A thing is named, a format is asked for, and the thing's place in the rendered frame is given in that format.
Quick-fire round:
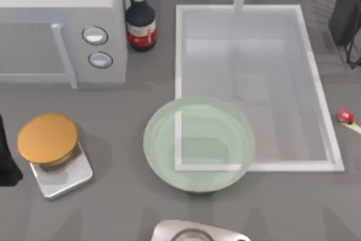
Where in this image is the white sink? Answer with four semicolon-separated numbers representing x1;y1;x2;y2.
174;4;345;173

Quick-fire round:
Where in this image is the microwave door handle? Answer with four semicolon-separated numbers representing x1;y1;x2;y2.
50;23;78;89

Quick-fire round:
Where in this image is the pale microwave oven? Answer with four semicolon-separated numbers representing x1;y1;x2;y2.
0;0;128;89

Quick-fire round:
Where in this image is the silver metal object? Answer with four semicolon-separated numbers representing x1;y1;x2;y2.
148;218;252;241

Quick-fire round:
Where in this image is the orange round scale platter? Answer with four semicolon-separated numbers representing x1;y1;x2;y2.
17;113;79;166

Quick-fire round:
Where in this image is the red tape measure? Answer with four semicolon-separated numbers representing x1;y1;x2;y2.
337;108;361;135

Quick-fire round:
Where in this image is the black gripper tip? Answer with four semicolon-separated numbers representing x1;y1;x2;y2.
0;114;24;187

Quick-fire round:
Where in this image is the pale green translucent plate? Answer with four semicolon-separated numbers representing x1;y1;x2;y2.
143;96;257;194

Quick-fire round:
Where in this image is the dark bottle with red cap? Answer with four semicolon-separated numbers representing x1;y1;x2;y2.
125;0;157;52

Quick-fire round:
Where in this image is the large microwave knob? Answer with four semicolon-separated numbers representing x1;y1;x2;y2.
81;25;109;47

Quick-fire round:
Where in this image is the small microwave knob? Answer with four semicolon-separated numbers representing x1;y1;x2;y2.
87;51;114;69

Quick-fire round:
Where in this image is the silver kitchen scale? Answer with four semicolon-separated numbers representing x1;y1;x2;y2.
29;141;94;200

